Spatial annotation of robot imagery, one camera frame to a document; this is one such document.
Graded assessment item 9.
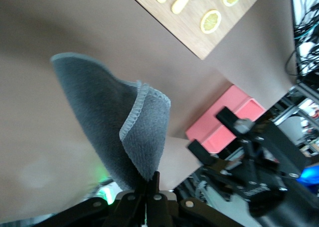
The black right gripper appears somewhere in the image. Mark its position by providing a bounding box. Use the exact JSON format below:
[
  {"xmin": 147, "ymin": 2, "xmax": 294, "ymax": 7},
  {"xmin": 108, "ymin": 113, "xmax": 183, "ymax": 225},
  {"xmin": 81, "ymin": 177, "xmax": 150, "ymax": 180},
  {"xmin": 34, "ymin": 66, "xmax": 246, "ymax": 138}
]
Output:
[{"xmin": 188, "ymin": 107, "xmax": 290, "ymax": 213}]

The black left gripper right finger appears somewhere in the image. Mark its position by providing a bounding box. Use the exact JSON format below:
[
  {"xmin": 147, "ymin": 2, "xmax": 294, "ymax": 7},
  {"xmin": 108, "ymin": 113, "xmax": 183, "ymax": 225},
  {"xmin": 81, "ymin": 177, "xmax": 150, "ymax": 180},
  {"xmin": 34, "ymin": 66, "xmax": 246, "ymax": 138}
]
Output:
[{"xmin": 147, "ymin": 171, "xmax": 252, "ymax": 227}]

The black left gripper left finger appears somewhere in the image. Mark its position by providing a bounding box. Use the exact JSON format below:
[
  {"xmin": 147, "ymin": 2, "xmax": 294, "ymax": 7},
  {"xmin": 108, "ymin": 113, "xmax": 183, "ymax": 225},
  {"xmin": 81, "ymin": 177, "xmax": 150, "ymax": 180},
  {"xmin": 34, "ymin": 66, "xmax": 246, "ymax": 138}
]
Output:
[{"xmin": 0, "ymin": 181, "xmax": 150, "ymax": 227}]

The grey microfibre cloth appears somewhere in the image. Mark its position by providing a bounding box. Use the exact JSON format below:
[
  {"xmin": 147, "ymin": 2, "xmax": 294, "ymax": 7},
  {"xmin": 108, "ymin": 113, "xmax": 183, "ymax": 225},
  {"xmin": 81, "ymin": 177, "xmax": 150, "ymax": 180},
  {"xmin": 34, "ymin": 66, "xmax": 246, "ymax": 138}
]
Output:
[{"xmin": 49, "ymin": 52, "xmax": 172, "ymax": 192}]

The pink plastic bin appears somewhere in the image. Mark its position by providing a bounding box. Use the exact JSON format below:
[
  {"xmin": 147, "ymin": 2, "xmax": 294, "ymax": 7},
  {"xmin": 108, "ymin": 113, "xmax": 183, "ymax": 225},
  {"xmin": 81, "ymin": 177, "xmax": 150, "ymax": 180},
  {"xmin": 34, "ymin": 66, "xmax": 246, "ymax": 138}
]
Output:
[{"xmin": 185, "ymin": 84, "xmax": 267, "ymax": 155}]

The wooden cutting board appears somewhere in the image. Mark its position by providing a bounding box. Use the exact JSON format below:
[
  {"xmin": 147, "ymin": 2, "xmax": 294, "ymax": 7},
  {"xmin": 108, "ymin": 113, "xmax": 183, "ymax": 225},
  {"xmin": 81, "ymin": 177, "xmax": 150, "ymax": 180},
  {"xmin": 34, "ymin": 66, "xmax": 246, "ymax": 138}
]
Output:
[{"xmin": 122, "ymin": 0, "xmax": 267, "ymax": 61}]

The yellow plastic fork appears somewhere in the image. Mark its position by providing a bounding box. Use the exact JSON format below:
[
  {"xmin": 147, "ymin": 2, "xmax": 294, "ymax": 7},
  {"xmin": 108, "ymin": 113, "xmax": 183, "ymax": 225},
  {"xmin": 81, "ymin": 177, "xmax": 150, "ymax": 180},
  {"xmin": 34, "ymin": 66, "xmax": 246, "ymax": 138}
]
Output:
[{"xmin": 170, "ymin": 0, "xmax": 197, "ymax": 15}]

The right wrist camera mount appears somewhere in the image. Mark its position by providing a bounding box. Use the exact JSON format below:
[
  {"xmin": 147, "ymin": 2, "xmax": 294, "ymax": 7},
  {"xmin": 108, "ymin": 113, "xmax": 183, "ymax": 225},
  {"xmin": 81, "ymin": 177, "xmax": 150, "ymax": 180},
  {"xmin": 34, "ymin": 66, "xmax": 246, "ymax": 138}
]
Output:
[{"xmin": 254, "ymin": 123, "xmax": 314, "ymax": 182}]

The aluminium frame beam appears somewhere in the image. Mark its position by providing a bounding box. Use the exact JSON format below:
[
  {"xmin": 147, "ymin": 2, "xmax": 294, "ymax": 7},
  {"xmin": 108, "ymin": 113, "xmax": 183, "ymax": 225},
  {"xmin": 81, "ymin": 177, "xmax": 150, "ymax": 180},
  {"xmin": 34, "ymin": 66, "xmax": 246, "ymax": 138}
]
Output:
[{"xmin": 273, "ymin": 85, "xmax": 319, "ymax": 124}]

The black looped floor cable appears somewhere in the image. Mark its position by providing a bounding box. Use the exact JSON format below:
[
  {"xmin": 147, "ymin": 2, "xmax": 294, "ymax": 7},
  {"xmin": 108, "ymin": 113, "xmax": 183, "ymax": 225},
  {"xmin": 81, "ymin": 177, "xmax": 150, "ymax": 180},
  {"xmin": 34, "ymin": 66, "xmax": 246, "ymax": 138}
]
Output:
[{"xmin": 285, "ymin": 49, "xmax": 304, "ymax": 77}]

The teal floor cable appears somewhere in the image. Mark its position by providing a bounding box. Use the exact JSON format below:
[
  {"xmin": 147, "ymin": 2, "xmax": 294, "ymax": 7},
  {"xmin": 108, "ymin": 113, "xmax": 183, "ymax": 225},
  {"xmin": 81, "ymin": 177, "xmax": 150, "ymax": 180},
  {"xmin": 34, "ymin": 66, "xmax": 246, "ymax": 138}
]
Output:
[{"xmin": 293, "ymin": 32, "xmax": 319, "ymax": 42}]

